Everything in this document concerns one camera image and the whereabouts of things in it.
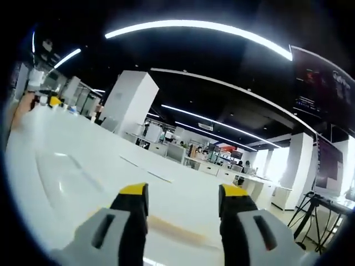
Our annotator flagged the computer monitor on stand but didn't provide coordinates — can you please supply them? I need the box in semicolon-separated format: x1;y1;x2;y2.
312;135;345;195

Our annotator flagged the thin ceiling light strip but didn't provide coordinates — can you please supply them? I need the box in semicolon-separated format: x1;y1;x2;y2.
161;104;281;149

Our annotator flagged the large dark wall screen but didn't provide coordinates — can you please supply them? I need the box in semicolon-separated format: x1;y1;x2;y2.
290;45;355;123

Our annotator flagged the row of white office desks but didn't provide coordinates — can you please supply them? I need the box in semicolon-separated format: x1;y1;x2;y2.
181;156;293;212

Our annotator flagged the short ceiling light strip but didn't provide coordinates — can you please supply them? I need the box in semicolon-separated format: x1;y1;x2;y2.
53;48;82;70

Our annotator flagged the white square pillar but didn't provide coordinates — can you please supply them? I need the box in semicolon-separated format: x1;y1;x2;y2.
278;132;315;212
100;70;160;137

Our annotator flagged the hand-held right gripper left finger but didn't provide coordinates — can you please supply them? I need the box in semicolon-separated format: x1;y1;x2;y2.
51;182;149;266

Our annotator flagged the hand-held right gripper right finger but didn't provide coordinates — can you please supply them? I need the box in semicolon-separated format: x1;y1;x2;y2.
218;184;320;266

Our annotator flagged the black tripod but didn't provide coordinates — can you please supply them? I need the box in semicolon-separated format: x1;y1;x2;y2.
287;191;335;254

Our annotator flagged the long curved ceiling light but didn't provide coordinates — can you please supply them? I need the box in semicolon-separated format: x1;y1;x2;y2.
104;19;293;62

